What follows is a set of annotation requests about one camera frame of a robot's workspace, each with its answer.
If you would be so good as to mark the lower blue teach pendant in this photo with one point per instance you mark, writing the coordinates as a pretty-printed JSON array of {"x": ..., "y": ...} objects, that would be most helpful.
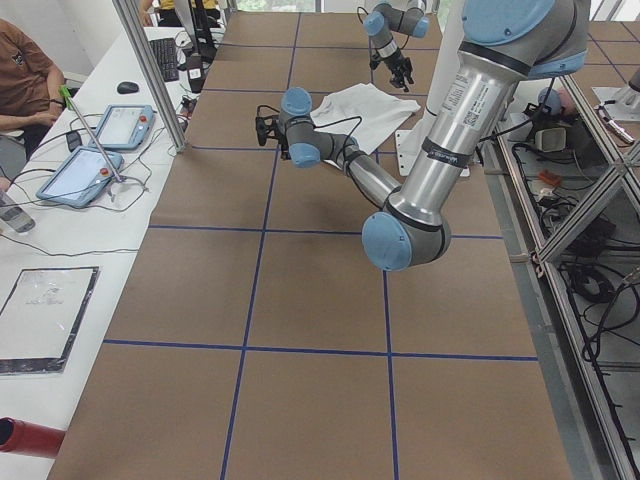
[{"x": 78, "y": 180}]

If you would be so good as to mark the seated person brown shirt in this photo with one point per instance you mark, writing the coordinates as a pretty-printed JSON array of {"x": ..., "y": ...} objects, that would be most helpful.
[{"x": 30, "y": 87}]

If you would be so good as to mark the black keyboard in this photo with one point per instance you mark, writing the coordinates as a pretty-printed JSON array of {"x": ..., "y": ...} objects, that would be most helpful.
[{"x": 164, "y": 51}]

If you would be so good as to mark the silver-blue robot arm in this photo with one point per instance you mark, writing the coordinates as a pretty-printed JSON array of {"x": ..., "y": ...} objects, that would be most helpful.
[
  {"x": 503, "y": 43},
  {"x": 380, "y": 24}
]

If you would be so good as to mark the metal rod tool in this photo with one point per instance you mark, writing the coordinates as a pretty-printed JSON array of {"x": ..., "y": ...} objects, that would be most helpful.
[{"x": 112, "y": 170}]

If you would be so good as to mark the blue teach pendant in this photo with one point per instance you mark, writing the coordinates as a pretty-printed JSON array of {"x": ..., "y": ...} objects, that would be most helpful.
[
  {"x": 124, "y": 127},
  {"x": 78, "y": 180}
]

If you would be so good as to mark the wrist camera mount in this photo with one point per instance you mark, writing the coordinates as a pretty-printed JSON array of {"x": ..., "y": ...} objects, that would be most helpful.
[
  {"x": 267, "y": 128},
  {"x": 375, "y": 60}
]

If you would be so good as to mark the red cylinder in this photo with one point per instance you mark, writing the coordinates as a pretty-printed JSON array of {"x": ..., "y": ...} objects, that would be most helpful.
[{"x": 29, "y": 439}]

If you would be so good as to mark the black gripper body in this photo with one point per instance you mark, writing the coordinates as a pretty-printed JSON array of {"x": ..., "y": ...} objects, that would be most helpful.
[
  {"x": 394, "y": 62},
  {"x": 286, "y": 151}
]

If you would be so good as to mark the framed white sheet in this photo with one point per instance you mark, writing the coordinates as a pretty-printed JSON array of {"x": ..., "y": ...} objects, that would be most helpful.
[{"x": 41, "y": 317}]

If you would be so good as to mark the upper blue teach pendant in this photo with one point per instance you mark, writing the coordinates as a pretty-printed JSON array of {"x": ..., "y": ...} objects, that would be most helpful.
[{"x": 124, "y": 127}]

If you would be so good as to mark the white central pedestal column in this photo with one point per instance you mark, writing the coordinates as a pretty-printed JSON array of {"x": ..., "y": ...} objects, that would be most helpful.
[{"x": 409, "y": 142}]

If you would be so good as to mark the aluminium frame post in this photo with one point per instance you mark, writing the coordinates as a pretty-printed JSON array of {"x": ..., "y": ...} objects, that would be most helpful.
[{"x": 128, "y": 15}]

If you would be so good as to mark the black computer mouse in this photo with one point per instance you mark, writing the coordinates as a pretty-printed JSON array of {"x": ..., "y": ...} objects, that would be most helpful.
[{"x": 127, "y": 87}]

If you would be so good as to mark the aluminium side rack frame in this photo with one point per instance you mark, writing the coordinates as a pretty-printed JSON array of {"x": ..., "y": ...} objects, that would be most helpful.
[{"x": 575, "y": 216}]

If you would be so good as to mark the white long-sleeve printed shirt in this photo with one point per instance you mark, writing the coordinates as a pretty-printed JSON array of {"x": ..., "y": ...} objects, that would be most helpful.
[{"x": 364, "y": 111}]

